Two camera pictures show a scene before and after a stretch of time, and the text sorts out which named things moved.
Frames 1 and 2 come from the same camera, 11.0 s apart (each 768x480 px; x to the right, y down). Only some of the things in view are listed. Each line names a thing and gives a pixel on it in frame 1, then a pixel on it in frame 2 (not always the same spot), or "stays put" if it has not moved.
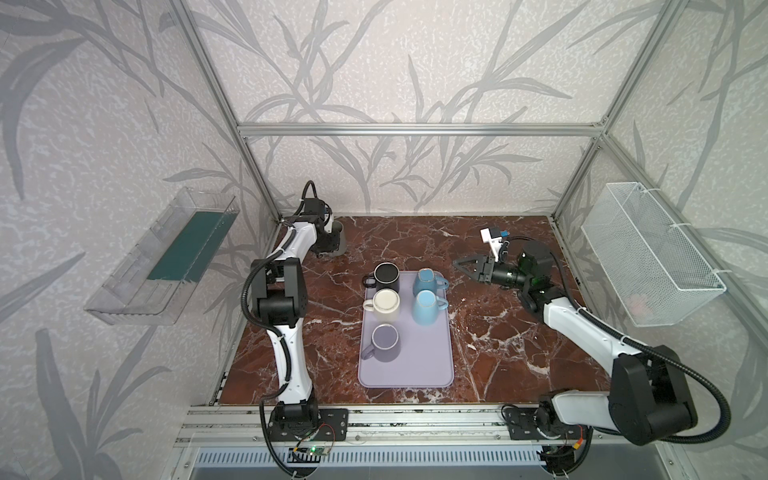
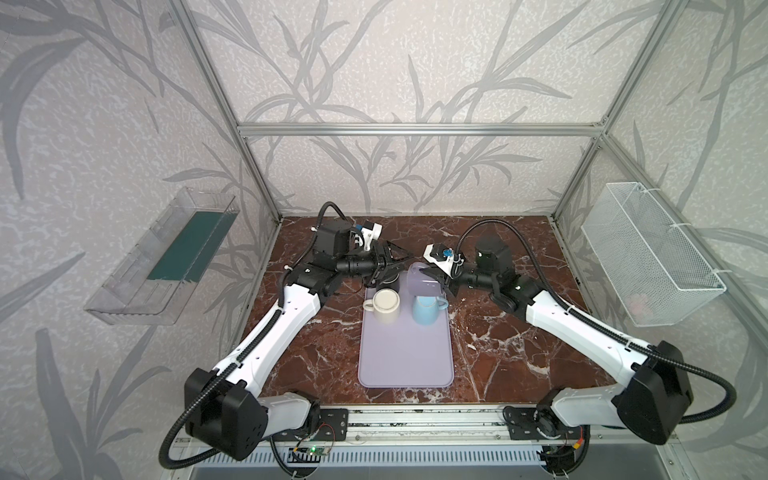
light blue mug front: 425,307 stays put
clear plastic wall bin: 152,279 stays put
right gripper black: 488,270 -> 440,275
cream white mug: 385,304 stays put
